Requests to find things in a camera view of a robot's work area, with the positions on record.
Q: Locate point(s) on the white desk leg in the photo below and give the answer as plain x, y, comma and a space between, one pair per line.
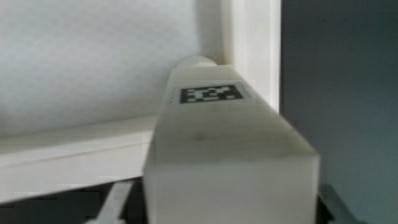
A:
231, 167

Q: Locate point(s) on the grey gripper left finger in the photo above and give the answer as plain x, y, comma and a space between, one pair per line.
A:
108, 214

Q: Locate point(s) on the white desk top tray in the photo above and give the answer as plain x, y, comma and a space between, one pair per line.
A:
87, 53

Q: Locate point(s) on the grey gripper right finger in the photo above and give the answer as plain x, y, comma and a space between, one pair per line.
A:
331, 209

